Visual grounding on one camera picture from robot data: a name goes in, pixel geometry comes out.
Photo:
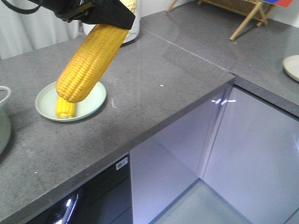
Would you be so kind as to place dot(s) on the light green plate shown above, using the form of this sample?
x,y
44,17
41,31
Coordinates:
x,y
45,102

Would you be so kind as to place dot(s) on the grey side cabinet panel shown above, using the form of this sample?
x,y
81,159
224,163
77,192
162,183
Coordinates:
x,y
254,162

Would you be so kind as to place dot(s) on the grey curtain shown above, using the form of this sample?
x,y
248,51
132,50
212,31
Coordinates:
x,y
22,33

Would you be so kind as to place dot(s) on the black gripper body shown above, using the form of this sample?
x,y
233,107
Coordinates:
x,y
56,3

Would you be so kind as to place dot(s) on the green electric cooking pot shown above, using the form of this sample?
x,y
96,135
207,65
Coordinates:
x,y
5,123

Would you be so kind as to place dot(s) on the yellow corn cob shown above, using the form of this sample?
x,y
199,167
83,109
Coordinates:
x,y
64,109
90,62

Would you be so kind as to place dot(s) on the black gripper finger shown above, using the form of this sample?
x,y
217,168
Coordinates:
x,y
111,12

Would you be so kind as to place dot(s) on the wooden folding rack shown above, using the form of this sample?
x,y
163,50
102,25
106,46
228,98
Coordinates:
x,y
251,9

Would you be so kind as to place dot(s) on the black disinfection drawer cabinet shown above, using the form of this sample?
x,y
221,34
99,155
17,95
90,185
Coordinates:
x,y
105,199

